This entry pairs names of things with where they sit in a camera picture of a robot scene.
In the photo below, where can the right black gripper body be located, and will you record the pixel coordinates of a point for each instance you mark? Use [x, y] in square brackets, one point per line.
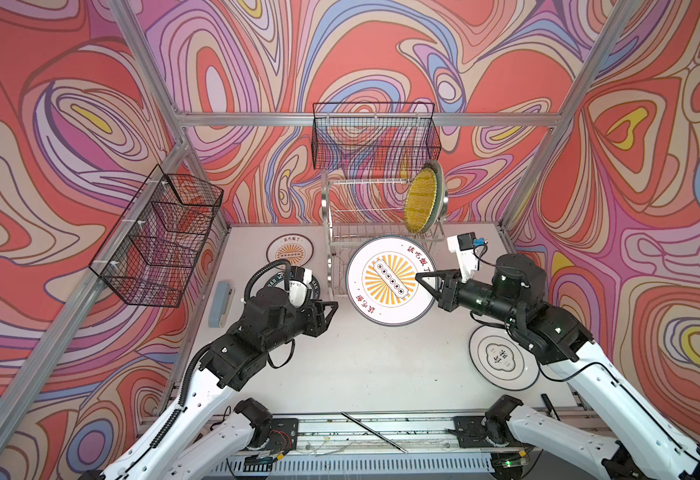
[480, 298]

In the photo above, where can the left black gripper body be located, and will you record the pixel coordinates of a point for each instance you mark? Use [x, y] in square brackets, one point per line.
[292, 326]

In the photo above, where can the orange sunburst plate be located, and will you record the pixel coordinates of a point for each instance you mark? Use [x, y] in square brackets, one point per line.
[380, 280]
[296, 248]

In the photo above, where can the light green flower plate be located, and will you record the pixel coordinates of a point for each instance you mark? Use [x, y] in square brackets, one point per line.
[441, 202]

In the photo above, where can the yellow woven pattern plate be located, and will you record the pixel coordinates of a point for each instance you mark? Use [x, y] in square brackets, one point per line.
[420, 201]

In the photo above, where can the dark green rim plate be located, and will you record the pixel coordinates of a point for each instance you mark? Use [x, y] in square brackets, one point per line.
[279, 281]

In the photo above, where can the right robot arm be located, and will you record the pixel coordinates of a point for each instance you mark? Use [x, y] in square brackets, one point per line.
[644, 444]

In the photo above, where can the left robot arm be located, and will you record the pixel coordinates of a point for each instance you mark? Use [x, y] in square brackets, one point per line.
[173, 447]

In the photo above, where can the white black-rim plate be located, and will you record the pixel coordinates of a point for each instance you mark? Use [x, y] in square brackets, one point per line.
[501, 361]

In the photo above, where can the black marker pen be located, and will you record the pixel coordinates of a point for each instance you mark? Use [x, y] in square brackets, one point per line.
[549, 406]

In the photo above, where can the black thin rod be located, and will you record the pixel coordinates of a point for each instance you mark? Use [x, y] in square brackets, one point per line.
[374, 432]

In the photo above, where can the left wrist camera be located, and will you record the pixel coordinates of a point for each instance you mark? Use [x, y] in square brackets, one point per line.
[299, 282]

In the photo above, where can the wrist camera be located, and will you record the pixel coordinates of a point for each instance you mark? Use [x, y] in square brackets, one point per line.
[469, 250]
[299, 282]

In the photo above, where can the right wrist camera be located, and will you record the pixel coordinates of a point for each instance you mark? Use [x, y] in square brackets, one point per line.
[469, 250]

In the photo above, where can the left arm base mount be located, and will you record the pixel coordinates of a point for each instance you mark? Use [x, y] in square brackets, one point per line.
[272, 433]

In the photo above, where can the black wire basket left wall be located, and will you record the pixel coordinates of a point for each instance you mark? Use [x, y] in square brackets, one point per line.
[150, 257]

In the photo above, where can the black wire basket wall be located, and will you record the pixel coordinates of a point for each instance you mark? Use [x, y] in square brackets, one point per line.
[150, 257]
[374, 139]

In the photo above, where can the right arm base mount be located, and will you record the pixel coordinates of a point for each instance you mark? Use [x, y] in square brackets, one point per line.
[483, 432]

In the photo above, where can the black wire basket back wall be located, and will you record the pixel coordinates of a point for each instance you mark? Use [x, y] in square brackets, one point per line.
[374, 139]

